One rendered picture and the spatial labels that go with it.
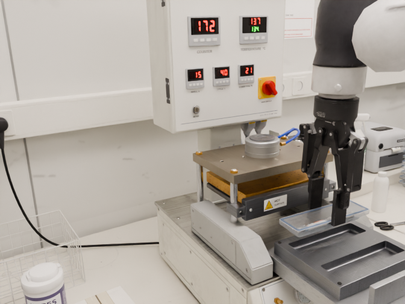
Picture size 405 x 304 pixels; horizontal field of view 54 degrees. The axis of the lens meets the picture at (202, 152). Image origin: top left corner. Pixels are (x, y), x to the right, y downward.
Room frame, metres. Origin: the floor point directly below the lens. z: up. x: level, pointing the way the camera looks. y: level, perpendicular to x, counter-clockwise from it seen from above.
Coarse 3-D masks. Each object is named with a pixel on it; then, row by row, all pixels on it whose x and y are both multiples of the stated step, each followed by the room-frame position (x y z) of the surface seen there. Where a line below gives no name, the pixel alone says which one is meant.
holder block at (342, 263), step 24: (288, 240) 0.68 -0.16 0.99; (312, 240) 0.70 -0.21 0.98; (336, 240) 0.70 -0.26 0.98; (360, 240) 0.68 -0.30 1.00; (384, 240) 0.67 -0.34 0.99; (312, 264) 0.60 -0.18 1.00; (336, 264) 0.61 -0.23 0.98; (360, 264) 0.62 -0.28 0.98; (384, 264) 0.59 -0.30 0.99; (336, 288) 0.54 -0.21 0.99; (360, 288) 0.56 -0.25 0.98
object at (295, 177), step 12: (216, 180) 0.86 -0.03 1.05; (252, 180) 0.84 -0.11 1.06; (264, 180) 0.84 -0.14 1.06; (276, 180) 0.84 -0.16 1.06; (288, 180) 0.83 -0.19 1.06; (300, 180) 0.83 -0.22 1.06; (216, 192) 0.87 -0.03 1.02; (228, 192) 0.82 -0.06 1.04; (240, 192) 0.78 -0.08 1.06; (252, 192) 0.77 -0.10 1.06; (264, 192) 0.78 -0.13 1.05
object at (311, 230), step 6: (360, 204) 0.74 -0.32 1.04; (288, 216) 0.69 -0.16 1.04; (348, 216) 0.69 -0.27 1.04; (354, 216) 0.69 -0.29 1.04; (360, 216) 0.70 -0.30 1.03; (282, 222) 0.67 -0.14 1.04; (330, 222) 0.66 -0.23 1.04; (288, 228) 0.65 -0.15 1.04; (312, 228) 0.64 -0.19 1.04; (318, 228) 0.65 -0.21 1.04; (324, 228) 0.67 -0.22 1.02; (294, 234) 0.65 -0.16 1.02; (300, 234) 0.63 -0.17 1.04; (306, 234) 0.65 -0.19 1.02
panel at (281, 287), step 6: (276, 282) 0.65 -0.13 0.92; (282, 282) 0.66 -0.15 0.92; (264, 288) 0.64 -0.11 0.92; (270, 288) 0.64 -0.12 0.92; (276, 288) 0.65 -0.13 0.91; (282, 288) 0.65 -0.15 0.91; (288, 288) 0.66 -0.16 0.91; (264, 294) 0.63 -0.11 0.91; (270, 294) 0.64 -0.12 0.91; (276, 294) 0.64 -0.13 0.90; (282, 294) 0.65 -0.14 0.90; (288, 294) 0.65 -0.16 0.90; (264, 300) 0.63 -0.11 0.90; (270, 300) 0.63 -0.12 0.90; (276, 300) 0.63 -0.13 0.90; (282, 300) 0.63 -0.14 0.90; (288, 300) 0.65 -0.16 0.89; (294, 300) 0.65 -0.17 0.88
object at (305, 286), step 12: (276, 264) 0.66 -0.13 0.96; (288, 264) 0.64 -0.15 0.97; (288, 276) 0.63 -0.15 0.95; (300, 276) 0.60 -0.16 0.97; (396, 276) 0.54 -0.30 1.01; (300, 288) 0.60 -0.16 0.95; (312, 288) 0.57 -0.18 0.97; (372, 288) 0.51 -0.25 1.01; (384, 288) 0.52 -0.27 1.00; (396, 288) 0.53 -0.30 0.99; (312, 300) 0.57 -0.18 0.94; (324, 300) 0.55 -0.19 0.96; (336, 300) 0.54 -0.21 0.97; (348, 300) 0.53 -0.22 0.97; (360, 300) 0.53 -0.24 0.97; (372, 300) 0.51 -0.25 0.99; (384, 300) 0.52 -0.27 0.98; (396, 300) 0.53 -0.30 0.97
